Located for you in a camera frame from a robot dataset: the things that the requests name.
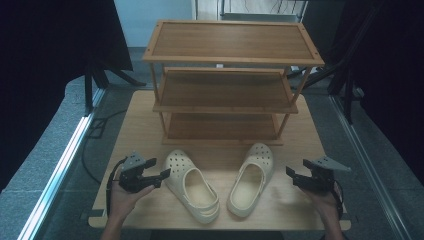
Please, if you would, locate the person's right hand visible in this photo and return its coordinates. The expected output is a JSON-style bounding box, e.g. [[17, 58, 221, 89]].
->
[[299, 184, 344, 221]]

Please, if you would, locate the black curtain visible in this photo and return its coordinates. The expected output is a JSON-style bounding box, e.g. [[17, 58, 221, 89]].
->
[[0, 0, 134, 194], [328, 0, 424, 187]]

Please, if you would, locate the black tripod stand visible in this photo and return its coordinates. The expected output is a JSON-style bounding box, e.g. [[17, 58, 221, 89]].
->
[[83, 61, 148, 117]]

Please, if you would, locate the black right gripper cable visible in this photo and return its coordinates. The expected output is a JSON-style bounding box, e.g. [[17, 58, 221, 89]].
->
[[333, 180, 345, 221]]

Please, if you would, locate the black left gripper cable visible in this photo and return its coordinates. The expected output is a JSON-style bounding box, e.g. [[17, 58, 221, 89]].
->
[[105, 156, 129, 218]]

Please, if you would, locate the metal cart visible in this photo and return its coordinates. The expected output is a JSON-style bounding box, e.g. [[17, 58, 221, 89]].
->
[[218, 0, 308, 24]]

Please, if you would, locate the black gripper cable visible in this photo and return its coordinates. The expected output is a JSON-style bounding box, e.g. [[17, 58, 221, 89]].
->
[[105, 156, 129, 218], [333, 180, 345, 221]]

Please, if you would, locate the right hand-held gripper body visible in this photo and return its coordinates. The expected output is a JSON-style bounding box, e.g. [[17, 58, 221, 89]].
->
[[297, 155, 352, 194]]

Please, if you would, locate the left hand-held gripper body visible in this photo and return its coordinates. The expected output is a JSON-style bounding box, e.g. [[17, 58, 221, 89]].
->
[[118, 151, 155, 195]]

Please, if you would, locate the black floor cable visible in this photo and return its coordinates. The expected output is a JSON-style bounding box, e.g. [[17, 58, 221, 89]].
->
[[81, 108, 129, 185]]

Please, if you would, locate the cream perforated clog shoe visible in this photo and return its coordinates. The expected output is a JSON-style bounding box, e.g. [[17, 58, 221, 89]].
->
[[163, 149, 221, 225], [226, 142, 276, 219]]

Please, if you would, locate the wooden three-tier shoe rack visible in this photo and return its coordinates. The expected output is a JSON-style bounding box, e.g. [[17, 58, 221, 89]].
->
[[142, 19, 326, 147]]

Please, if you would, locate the person's left hand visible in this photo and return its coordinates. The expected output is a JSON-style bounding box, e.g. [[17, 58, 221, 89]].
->
[[109, 180, 156, 220]]

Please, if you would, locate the aluminium floor rail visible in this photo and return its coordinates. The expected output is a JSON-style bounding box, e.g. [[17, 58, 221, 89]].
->
[[328, 94, 414, 240], [18, 88, 107, 240]]

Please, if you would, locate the black metal stand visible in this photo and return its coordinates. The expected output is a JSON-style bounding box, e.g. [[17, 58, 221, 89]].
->
[[293, 0, 384, 125]]

